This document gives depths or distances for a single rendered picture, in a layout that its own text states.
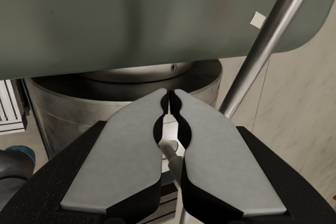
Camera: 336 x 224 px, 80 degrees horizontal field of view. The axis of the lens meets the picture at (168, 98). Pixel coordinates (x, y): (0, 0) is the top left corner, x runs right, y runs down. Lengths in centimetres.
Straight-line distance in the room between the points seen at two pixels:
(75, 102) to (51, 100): 4
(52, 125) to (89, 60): 14
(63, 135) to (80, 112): 6
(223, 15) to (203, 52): 4
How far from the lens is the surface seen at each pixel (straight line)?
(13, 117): 144
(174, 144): 28
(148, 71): 26
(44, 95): 28
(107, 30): 17
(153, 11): 17
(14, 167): 58
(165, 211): 98
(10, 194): 53
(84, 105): 24
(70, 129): 28
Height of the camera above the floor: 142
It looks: 52 degrees down
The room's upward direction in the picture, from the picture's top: 140 degrees clockwise
